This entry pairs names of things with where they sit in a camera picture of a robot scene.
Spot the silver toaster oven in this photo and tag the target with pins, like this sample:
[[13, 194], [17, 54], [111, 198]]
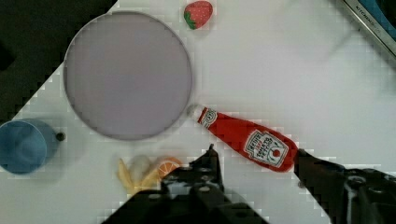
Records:
[[378, 18]]

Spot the blue cup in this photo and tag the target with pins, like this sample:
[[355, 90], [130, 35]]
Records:
[[26, 145]]

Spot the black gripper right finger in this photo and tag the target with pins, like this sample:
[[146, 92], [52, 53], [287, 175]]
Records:
[[348, 196]]

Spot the peeled toy banana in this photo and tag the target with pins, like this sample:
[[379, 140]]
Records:
[[139, 174]]

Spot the toy orange slice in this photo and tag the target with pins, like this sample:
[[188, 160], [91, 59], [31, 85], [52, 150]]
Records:
[[167, 165]]

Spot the red ketchup bottle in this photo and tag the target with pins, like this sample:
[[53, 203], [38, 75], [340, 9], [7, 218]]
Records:
[[257, 143]]

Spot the light red toy strawberry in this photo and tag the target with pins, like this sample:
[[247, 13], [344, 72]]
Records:
[[197, 14]]

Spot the grey round plate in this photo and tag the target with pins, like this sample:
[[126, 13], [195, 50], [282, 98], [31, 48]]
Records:
[[127, 75]]

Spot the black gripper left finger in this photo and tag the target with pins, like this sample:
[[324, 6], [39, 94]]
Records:
[[202, 172]]

